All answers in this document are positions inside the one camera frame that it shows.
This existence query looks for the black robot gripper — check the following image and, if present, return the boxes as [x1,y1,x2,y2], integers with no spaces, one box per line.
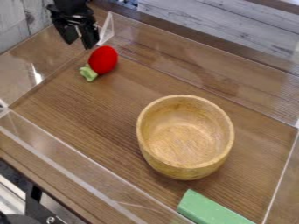
[47,0,99,49]

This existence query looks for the red plush strawberry toy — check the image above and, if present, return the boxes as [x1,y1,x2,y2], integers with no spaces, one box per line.
[79,45,118,82]

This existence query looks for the wooden bowl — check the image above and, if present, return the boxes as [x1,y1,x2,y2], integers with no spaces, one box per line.
[135,94,235,180]

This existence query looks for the green rectangular block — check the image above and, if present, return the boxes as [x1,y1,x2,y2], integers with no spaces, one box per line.
[178,189,257,224]

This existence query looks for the clear acrylic corner bracket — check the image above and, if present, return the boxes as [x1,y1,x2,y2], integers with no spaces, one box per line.
[98,12,115,46]

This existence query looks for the clear acrylic tray wall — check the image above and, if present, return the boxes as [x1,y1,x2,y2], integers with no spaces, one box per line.
[0,101,192,224]

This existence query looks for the black table leg bracket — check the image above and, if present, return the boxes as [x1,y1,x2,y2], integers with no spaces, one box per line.
[24,185,67,224]

